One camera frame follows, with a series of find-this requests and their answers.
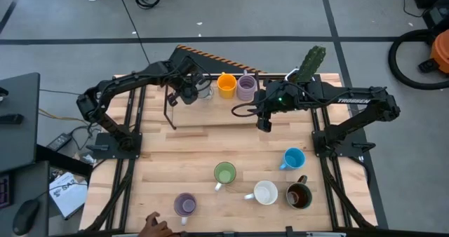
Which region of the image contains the black power adapter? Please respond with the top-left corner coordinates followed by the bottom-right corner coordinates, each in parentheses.
top-left (46, 133), bottom-right (73, 152)

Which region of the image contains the white printed booklet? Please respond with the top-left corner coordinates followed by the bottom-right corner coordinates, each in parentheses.
top-left (48, 172), bottom-right (88, 219)

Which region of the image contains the green mug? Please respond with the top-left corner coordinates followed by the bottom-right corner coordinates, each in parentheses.
top-left (213, 161), bottom-right (237, 192)

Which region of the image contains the dark grey desk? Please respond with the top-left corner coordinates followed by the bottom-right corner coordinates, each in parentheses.
top-left (0, 72), bottom-right (50, 237)

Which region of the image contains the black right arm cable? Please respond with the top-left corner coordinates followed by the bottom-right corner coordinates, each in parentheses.
top-left (231, 102), bottom-right (262, 118)

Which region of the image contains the black computer mouse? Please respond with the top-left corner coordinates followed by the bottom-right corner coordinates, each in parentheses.
top-left (12, 198), bottom-right (40, 236)

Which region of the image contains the long black floor cable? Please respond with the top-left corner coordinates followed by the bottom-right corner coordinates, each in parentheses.
top-left (114, 0), bottom-right (152, 65)

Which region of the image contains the person's left hand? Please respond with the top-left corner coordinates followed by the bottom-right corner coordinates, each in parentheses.
top-left (138, 211), bottom-right (176, 237)

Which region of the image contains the purple mug with white handle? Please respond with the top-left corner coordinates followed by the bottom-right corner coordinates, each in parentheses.
top-left (173, 192), bottom-right (198, 226)

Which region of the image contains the green cactus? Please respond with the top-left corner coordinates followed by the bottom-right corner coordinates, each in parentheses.
top-left (293, 46), bottom-right (326, 83)

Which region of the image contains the yellow cable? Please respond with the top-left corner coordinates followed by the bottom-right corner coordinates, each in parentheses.
top-left (38, 109), bottom-right (85, 124)

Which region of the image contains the white mug with black print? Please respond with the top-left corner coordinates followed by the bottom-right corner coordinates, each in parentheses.
top-left (196, 76), bottom-right (214, 101)

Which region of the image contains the lilac ribbed mug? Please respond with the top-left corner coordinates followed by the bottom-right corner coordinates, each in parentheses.
top-left (236, 69), bottom-right (259, 102)

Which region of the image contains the black aluminium rig frame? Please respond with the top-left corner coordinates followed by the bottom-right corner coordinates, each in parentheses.
top-left (83, 74), bottom-right (378, 237)

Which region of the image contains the black keyboard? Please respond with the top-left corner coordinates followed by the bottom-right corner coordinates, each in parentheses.
top-left (0, 173), bottom-right (15, 210)

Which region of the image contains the wooden rack with black frame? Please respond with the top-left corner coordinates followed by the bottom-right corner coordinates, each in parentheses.
top-left (161, 64), bottom-right (264, 130)

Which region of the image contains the light blue mug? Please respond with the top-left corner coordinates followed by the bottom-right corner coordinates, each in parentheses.
top-left (279, 147), bottom-right (307, 171)

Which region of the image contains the orange mug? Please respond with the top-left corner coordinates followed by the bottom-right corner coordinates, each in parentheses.
top-left (216, 72), bottom-right (238, 100)

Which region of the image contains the orange vacuum cleaner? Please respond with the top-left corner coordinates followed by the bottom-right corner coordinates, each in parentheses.
top-left (429, 29), bottom-right (449, 74)

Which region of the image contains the small black desk item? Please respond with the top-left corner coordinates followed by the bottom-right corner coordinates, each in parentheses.
top-left (0, 113), bottom-right (25, 125)

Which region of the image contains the dark brown mug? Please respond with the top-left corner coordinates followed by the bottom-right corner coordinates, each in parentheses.
top-left (286, 175), bottom-right (313, 210)

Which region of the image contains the black vacuum hose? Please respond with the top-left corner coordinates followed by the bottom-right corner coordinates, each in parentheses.
top-left (388, 29), bottom-right (449, 90)

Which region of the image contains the white hexagonal plant pot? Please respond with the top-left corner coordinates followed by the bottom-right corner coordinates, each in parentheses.
top-left (284, 67), bottom-right (299, 82)

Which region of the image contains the black ramp with orange stripes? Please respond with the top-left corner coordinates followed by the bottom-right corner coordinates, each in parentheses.
top-left (164, 44), bottom-right (267, 75)

